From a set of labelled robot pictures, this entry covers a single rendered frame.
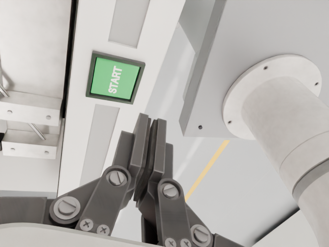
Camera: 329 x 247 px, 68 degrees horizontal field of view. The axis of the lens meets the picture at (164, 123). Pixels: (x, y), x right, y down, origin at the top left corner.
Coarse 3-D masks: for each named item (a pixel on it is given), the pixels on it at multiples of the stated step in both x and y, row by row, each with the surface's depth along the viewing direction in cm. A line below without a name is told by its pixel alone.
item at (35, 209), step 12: (0, 204) 9; (12, 204) 9; (24, 204) 9; (36, 204) 9; (48, 204) 9; (0, 216) 8; (12, 216) 8; (24, 216) 9; (36, 216) 9; (48, 216) 9; (72, 228) 9
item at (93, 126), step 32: (96, 0) 22; (128, 0) 22; (160, 0) 22; (96, 32) 24; (128, 32) 24; (160, 32) 25; (160, 64) 27; (96, 128) 32; (128, 128) 33; (64, 160) 35; (96, 160) 37; (64, 192) 40
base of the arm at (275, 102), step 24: (264, 72) 41; (288, 72) 42; (312, 72) 43; (240, 96) 44; (264, 96) 40; (288, 96) 38; (312, 96) 38; (240, 120) 48; (264, 120) 39; (288, 120) 35; (312, 120) 34; (264, 144) 39; (288, 144) 34; (312, 144) 31; (288, 168) 33; (312, 168) 30
